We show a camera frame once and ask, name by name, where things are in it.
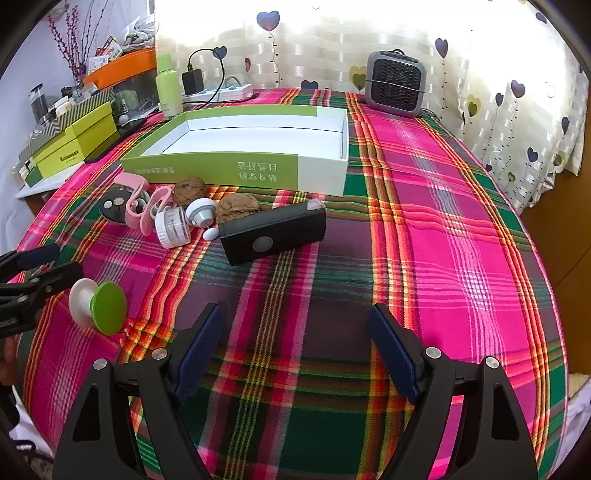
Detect clear storage bin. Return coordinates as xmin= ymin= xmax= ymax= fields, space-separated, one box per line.
xmin=108 ymin=69 xmax=160 ymax=116

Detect pink plastic case half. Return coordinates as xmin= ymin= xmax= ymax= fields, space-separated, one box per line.
xmin=124 ymin=191 xmax=158 ymax=237

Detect black rectangular device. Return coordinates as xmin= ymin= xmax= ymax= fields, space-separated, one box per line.
xmin=218 ymin=199 xmax=328 ymax=267

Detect pink green plaid tablecloth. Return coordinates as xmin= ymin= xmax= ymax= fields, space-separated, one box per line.
xmin=14 ymin=85 xmax=571 ymax=480

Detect grey small heater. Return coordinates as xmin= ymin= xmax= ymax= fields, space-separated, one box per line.
xmin=366 ymin=49 xmax=423 ymax=117

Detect white round suction knob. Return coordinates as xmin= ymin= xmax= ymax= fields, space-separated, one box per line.
xmin=185 ymin=198 xmax=221 ymax=241

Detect green white cardboard box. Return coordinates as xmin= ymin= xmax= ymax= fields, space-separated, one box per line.
xmin=121 ymin=104 xmax=350 ymax=198

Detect pink loop clip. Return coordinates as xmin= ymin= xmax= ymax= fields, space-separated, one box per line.
xmin=113 ymin=172 xmax=151 ymax=200

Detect yellow-green cardboard box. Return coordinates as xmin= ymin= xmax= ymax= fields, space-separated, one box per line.
xmin=28 ymin=102 xmax=120 ymax=182

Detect white power strip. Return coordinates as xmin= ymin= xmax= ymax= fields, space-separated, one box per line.
xmin=181 ymin=83 xmax=254 ymax=104

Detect green white suction holder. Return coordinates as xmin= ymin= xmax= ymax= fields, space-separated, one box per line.
xmin=68 ymin=278 xmax=129 ymax=337

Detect colourful paper packets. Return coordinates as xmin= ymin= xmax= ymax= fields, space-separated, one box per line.
xmin=95 ymin=37 xmax=123 ymax=70

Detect black charger adapter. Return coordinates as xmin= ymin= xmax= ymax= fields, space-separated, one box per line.
xmin=181 ymin=68 xmax=205 ymax=95

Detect green lotion bottle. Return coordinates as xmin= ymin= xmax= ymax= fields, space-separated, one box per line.
xmin=154 ymin=53 xmax=184 ymax=118

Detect glass jar with dark contents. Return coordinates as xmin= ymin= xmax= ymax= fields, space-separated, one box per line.
xmin=30 ymin=83 xmax=47 ymax=121

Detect red berry branches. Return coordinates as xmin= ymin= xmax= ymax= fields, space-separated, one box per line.
xmin=48 ymin=0 xmax=112 ymax=77

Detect clear plastic bag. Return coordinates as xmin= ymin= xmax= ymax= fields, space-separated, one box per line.
xmin=121 ymin=14 xmax=157 ymax=51

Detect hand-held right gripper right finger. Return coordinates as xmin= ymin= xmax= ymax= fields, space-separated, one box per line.
xmin=368 ymin=302 xmax=539 ymax=480

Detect black white oval holder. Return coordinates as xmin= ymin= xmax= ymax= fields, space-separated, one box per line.
xmin=100 ymin=191 xmax=132 ymax=225

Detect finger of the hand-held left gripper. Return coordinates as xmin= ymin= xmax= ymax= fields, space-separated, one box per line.
xmin=0 ymin=243 xmax=62 ymax=278
xmin=0 ymin=261 xmax=85 ymax=335

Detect white clear round jar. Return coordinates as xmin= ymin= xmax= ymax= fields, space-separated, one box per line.
xmin=154 ymin=205 xmax=192 ymax=250

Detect dark green white box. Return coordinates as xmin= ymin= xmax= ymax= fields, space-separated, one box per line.
xmin=17 ymin=156 xmax=43 ymax=188

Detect chevron striped gift box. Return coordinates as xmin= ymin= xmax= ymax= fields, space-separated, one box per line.
xmin=30 ymin=88 xmax=116 ymax=139

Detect white side table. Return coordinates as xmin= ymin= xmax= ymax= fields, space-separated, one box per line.
xmin=14 ymin=182 xmax=65 ymax=201

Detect black charger cable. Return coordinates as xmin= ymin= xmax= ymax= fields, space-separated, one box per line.
xmin=187 ymin=47 xmax=227 ymax=104

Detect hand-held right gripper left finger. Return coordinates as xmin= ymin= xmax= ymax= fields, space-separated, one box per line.
xmin=52 ymin=302 xmax=227 ymax=480

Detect pink oblong case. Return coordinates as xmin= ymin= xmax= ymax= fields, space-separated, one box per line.
xmin=148 ymin=186 xmax=175 ymax=217

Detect orange bin lid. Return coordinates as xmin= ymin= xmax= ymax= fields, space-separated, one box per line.
xmin=83 ymin=47 xmax=158 ymax=89

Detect brown walnut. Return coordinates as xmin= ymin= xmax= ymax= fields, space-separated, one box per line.
xmin=215 ymin=194 xmax=259 ymax=225
xmin=172 ymin=176 xmax=207 ymax=207

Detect heart print curtain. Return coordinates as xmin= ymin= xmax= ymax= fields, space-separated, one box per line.
xmin=154 ymin=0 xmax=585 ymax=213

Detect black smartphone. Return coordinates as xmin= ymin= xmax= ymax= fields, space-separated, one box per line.
xmin=84 ymin=117 xmax=149 ymax=163

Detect wooden cabinet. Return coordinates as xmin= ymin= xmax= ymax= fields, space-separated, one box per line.
xmin=522 ymin=171 xmax=591 ymax=370

